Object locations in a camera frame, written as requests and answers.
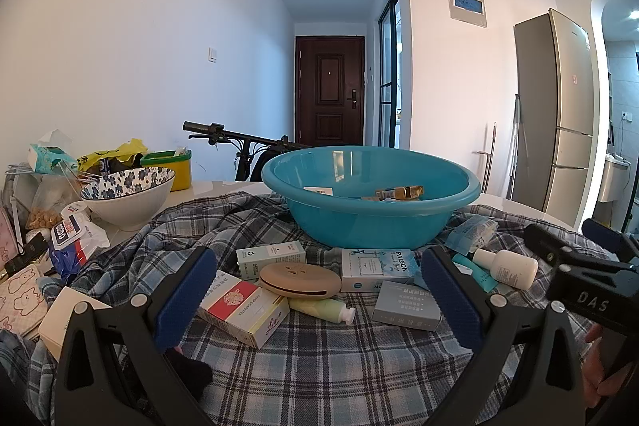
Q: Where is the blue plastic basin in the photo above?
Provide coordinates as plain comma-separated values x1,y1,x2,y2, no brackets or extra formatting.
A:
261,145,481,251

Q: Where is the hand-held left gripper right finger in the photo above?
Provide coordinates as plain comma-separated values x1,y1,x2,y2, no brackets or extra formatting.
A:
421,245,587,426

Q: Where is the white green small box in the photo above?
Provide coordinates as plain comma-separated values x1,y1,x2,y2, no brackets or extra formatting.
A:
236,240,308,281

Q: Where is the grey refrigerator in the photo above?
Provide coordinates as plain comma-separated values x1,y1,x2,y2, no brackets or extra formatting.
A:
509,8,607,220

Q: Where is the person's right hand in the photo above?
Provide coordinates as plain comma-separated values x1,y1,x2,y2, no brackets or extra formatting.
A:
584,323,637,409

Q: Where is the bicycle handlebar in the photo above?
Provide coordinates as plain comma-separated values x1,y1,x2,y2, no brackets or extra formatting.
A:
182,121,313,182

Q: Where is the beige round case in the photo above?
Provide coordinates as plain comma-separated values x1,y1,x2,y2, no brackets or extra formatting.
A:
258,261,343,297

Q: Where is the white plastic bottle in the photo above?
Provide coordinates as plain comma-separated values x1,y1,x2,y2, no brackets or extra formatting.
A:
472,248,540,291

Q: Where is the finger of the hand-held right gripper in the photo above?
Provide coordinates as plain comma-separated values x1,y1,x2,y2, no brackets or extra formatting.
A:
581,218,639,263
523,223,626,275

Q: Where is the pink bear print pouch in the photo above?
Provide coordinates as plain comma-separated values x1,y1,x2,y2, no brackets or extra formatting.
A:
0,262,48,341

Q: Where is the cream white box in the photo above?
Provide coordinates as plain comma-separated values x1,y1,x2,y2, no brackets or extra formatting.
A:
37,286,113,363

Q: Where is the gold bottle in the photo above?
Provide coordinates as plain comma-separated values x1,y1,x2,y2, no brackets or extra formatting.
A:
375,184,425,202

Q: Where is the blue red wet wipes pack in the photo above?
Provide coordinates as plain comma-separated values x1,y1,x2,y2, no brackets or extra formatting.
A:
49,201,111,287

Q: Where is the dark cloth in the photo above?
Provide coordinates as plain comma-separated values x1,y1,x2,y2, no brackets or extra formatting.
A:
165,346,214,399

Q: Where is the black small box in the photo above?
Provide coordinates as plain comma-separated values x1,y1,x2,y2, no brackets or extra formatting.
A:
4,236,51,277

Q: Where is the yellow plastic bag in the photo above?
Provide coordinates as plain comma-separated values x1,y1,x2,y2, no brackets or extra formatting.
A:
77,139,149,172

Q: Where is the light green tube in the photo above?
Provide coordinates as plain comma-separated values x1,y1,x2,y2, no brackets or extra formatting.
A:
288,296,356,325

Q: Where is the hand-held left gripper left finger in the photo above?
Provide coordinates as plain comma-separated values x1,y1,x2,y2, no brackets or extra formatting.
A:
52,246,219,426

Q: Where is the black framed glass door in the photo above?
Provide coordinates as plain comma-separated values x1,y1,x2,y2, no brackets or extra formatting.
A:
377,0,401,150

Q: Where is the blue plaid cloth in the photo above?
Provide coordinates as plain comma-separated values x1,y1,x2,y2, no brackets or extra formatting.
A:
27,191,607,426

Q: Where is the yellow container with green lid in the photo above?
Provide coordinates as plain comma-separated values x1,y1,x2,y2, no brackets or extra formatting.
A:
140,149,193,192

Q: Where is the grey box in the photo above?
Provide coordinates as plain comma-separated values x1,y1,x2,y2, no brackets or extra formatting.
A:
372,285,443,332

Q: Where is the blue white box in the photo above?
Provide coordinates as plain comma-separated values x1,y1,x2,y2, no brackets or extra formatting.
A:
341,248,417,293

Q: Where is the teal tube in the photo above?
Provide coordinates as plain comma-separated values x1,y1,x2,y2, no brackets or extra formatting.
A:
452,254,500,293

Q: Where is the metal rod stand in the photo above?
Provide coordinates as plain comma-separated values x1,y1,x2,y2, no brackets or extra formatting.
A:
474,121,498,194

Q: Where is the dark brown entrance door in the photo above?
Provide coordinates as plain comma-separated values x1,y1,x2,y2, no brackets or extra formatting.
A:
294,35,365,146

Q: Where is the blue pouch packet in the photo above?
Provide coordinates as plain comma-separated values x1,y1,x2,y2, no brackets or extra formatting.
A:
443,214,500,256

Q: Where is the mop pole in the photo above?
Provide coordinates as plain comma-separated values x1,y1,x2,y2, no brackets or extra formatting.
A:
506,93,530,200

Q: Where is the red white box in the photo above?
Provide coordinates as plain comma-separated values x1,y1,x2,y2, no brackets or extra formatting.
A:
196,267,291,351

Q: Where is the green white tissue pack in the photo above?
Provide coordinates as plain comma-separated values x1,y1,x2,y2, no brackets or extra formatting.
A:
27,129,81,172

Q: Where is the clear bag of nuts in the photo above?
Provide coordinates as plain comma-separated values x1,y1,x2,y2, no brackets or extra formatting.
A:
25,176,83,232

